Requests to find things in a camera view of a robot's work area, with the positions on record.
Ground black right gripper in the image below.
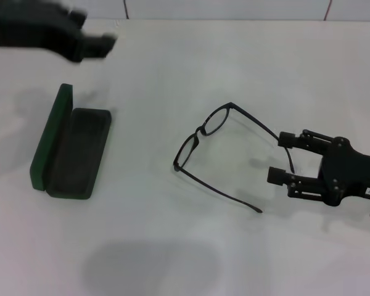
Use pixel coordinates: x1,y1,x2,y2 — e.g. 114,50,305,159
266,129,370,207

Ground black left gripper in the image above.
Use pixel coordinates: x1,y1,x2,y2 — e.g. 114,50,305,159
0,0,118,64

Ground black glasses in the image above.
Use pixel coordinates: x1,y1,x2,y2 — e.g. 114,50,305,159
173,102,295,215

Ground green glasses case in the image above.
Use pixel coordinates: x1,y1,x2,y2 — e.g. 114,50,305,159
30,83,113,200

